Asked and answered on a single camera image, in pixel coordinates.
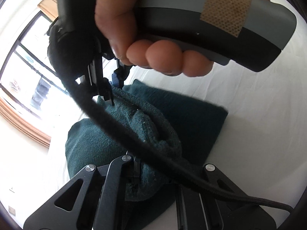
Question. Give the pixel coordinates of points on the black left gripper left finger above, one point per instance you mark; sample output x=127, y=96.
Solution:
x=93, y=199

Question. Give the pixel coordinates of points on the beige left curtain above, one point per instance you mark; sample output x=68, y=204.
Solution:
x=23, y=126

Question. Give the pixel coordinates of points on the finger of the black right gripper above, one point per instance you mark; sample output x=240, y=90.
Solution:
x=99, y=85
x=120, y=74

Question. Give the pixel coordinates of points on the dark green fleece cloth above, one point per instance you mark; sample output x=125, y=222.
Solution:
x=175, y=125

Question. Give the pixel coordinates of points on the white bed sheet mattress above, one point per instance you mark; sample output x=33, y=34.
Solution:
x=262, y=145

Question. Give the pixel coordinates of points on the person right hand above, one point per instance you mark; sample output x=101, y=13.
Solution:
x=115, y=19

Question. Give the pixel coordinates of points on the black framed window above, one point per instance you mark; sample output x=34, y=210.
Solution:
x=27, y=76

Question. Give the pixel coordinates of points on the white wall switch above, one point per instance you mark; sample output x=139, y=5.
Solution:
x=11, y=210

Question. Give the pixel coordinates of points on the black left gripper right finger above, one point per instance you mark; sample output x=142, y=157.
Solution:
x=204, y=211

